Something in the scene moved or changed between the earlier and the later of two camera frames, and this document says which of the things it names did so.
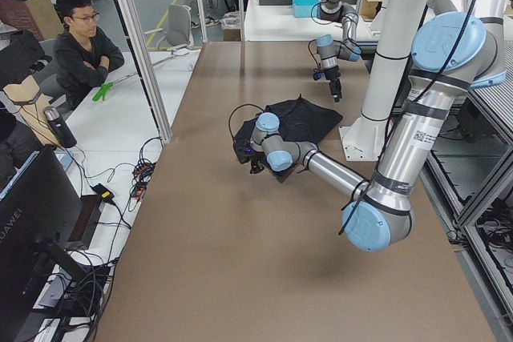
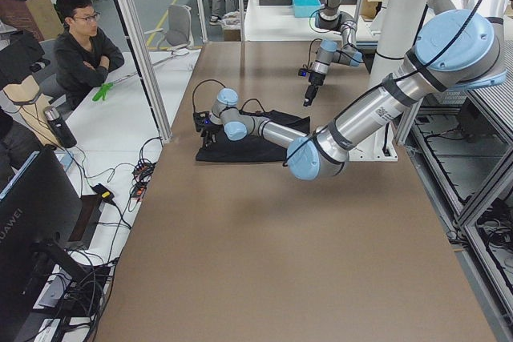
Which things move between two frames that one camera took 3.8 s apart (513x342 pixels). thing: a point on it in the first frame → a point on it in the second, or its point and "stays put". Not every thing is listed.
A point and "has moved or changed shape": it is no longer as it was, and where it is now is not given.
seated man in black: [83, 55] stays put
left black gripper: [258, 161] → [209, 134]
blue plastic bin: [306, 6] stays put
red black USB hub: [140, 174] stays put
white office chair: [178, 33] stays put
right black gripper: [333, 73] → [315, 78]
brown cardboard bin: [26, 5] stays put
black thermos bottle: [63, 134] stays put
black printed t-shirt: [298, 119] has moved or changed shape
